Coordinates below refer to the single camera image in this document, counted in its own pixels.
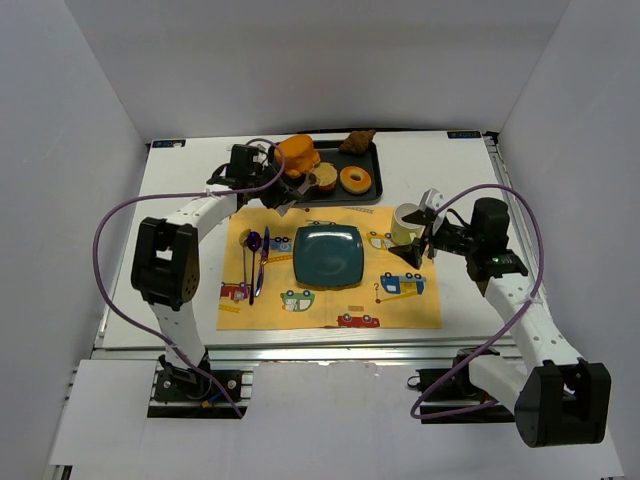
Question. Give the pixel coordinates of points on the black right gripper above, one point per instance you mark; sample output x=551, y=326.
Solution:
x=428, y=237

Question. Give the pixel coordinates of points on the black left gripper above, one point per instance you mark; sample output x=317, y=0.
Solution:
x=275, y=193

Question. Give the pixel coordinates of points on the seeded bread slice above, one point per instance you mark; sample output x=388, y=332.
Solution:
x=325, y=176

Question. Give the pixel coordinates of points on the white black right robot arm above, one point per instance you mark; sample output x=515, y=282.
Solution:
x=559, y=398

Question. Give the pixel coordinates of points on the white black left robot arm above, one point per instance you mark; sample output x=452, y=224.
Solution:
x=166, y=264

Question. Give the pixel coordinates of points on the orange bread loaf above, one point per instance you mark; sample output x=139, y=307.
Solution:
x=300, y=155

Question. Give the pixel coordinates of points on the pale green mug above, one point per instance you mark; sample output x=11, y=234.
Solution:
x=404, y=232

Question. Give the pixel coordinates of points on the purple iridescent spoon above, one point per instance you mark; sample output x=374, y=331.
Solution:
x=254, y=243

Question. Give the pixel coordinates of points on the purple iridescent knife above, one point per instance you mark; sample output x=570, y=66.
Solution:
x=263, y=260

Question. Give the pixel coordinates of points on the glazed donut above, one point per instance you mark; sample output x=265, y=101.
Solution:
x=355, y=180

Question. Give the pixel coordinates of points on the black baking tray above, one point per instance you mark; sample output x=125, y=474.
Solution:
x=369, y=161

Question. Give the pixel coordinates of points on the dark teal square plate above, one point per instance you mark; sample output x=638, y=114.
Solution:
x=328, y=256

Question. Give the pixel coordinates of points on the brown croissant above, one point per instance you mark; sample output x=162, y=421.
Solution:
x=357, y=142

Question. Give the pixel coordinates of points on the yellow vehicle print placemat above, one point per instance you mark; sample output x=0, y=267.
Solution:
x=391, y=295

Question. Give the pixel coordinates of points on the aluminium table frame rail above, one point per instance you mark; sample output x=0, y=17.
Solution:
x=410, y=163

